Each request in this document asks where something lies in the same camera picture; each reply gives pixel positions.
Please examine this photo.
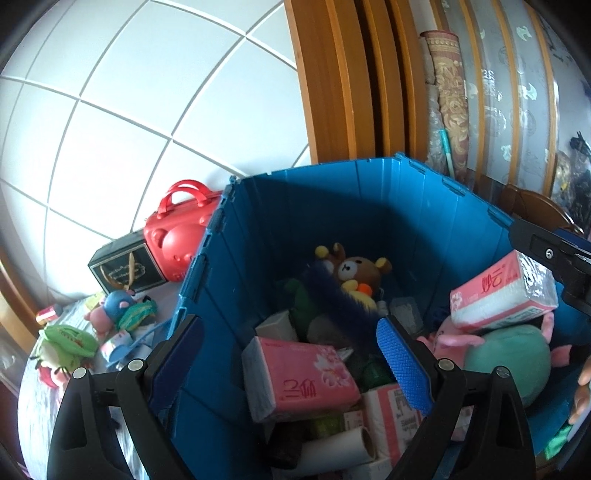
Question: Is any wooden chair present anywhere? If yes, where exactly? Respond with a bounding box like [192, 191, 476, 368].
[503, 182, 587, 236]

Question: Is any small white box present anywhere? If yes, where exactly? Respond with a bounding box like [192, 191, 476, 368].
[255, 310, 298, 344]

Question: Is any blue plastic hanger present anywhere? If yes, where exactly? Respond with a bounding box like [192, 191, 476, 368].
[106, 320, 171, 370]

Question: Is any pig plush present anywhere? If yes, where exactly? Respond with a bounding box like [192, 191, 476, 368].
[85, 290, 139, 342]
[37, 362, 70, 388]

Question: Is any teal stick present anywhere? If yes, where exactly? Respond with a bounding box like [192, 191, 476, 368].
[438, 129, 455, 178]

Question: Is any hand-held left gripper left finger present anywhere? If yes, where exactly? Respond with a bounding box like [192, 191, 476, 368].
[46, 315, 205, 480]

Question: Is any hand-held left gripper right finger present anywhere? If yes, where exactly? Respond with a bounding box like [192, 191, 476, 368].
[376, 315, 539, 480]

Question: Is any wooden door frame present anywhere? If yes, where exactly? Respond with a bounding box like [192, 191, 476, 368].
[284, 0, 430, 167]

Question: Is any pig plush in blue shirt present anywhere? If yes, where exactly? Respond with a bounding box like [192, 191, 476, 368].
[85, 290, 139, 342]

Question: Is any green diaper packet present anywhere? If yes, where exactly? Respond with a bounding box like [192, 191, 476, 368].
[117, 298, 158, 330]

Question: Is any clear plastic packet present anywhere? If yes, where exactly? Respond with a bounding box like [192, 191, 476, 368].
[388, 298, 423, 333]

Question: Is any blue plastic crate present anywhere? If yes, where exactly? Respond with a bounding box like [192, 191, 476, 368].
[168, 154, 591, 480]

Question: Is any person's right hand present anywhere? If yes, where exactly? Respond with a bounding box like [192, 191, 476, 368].
[569, 355, 591, 426]

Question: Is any red bear-face toy case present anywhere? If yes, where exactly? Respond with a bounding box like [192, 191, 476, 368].
[143, 180, 227, 283]

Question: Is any green bottle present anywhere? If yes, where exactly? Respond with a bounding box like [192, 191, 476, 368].
[360, 357, 393, 391]

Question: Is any brown bear plush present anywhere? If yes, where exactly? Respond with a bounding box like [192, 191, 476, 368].
[331, 255, 393, 311]

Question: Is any black gift bag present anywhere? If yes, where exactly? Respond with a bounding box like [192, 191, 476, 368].
[88, 240, 171, 294]

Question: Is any white lint roller refill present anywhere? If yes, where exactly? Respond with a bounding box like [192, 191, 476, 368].
[298, 427, 377, 469]

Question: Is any pastel sanitary pad packet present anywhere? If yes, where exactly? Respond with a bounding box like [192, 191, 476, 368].
[99, 332, 134, 363]

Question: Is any pink and white packet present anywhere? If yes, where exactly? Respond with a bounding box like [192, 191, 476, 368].
[362, 383, 426, 467]

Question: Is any pink flowered tissue packet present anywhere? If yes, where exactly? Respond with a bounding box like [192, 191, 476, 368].
[241, 336, 362, 423]

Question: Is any green plush toy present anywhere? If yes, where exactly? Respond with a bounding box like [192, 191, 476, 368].
[37, 324, 100, 365]

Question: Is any teal and pink plush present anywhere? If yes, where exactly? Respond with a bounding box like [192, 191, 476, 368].
[418, 314, 573, 409]

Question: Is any frosted glass door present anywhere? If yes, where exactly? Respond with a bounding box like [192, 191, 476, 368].
[429, 0, 591, 199]

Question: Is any dark green plush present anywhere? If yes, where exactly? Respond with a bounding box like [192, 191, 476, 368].
[284, 277, 324, 333]

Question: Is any rolled patterned carpet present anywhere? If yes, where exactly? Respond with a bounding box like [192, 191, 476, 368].
[420, 30, 472, 181]

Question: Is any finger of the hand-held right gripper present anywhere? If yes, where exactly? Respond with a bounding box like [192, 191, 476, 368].
[554, 263, 591, 317]
[508, 218, 591, 278]

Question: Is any cloth covered desktop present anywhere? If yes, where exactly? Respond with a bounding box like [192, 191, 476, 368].
[18, 295, 185, 480]

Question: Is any dark blue fluffy strip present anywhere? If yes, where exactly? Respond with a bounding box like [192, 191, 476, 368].
[302, 261, 384, 356]

